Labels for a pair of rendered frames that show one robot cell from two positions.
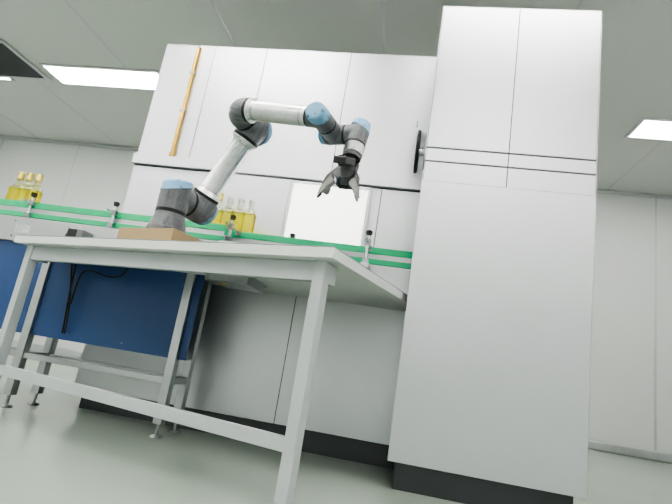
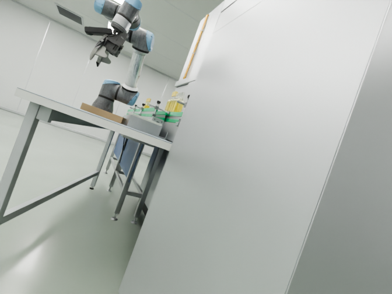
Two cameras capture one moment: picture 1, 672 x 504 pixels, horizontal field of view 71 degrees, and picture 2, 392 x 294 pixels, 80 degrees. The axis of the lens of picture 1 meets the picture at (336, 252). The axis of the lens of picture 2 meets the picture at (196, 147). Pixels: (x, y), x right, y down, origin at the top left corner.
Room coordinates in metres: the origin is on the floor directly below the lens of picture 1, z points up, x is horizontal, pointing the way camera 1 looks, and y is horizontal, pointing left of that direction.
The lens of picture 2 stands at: (1.42, -1.18, 0.76)
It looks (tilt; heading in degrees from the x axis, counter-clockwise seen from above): 1 degrees up; 55
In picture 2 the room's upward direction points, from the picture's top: 20 degrees clockwise
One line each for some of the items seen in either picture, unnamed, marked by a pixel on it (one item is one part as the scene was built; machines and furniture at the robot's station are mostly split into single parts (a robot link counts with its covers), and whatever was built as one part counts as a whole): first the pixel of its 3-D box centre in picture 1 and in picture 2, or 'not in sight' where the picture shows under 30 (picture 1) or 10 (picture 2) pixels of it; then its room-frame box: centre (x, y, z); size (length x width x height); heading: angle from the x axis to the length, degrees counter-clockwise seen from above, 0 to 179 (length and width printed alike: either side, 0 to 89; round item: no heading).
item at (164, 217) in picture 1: (168, 223); (104, 103); (1.79, 0.66, 0.84); 0.15 x 0.15 x 0.10
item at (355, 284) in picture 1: (258, 286); (182, 148); (2.37, 0.36, 0.73); 1.58 x 1.52 x 0.04; 62
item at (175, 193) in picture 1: (176, 196); (111, 89); (1.80, 0.66, 0.96); 0.13 x 0.12 x 0.14; 155
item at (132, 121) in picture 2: not in sight; (146, 126); (2.05, 0.39, 0.79); 0.27 x 0.17 x 0.08; 170
